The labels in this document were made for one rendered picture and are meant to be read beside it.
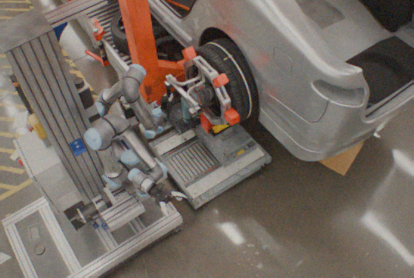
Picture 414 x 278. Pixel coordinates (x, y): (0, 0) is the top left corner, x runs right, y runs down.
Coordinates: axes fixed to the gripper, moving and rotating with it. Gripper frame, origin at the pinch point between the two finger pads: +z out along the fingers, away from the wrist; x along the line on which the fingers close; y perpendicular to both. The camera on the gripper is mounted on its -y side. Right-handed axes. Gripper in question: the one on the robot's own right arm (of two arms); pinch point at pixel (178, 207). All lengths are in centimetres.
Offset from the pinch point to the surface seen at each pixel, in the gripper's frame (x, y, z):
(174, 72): -115, 37, -110
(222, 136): -121, 84, -58
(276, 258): -70, 115, 40
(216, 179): -93, 104, -41
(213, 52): -108, -9, -65
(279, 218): -101, 111, 22
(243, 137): -133, 84, -44
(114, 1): -201, 71, -297
